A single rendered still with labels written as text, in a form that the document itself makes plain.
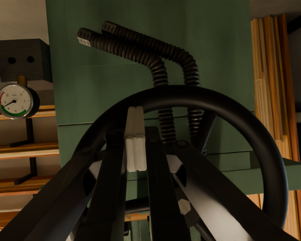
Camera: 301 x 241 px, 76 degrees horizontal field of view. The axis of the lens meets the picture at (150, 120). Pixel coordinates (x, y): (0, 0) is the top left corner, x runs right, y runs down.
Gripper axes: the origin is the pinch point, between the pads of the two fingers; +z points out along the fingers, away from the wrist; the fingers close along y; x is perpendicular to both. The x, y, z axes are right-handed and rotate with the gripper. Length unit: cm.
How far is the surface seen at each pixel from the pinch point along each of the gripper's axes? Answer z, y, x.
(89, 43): 18.9, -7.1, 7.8
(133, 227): 40, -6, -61
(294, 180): 18.0, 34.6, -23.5
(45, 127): 262, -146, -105
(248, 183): 18.0, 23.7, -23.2
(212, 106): 6.4, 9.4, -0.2
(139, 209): 2.5, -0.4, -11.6
